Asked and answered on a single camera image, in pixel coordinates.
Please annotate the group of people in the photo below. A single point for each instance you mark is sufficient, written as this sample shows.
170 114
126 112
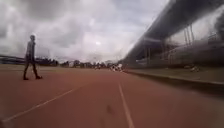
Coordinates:
115 67

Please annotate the row of distant trees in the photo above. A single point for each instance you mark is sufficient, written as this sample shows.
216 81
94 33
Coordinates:
76 63

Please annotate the red running track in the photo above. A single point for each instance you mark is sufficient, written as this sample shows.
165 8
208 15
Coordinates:
86 100

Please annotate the grey kerb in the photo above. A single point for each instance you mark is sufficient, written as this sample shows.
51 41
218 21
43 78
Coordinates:
176 81

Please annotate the roofed grandstand building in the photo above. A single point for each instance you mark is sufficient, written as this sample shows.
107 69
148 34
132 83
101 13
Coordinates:
180 36

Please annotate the person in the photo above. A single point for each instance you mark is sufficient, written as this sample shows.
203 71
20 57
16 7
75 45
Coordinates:
31 56

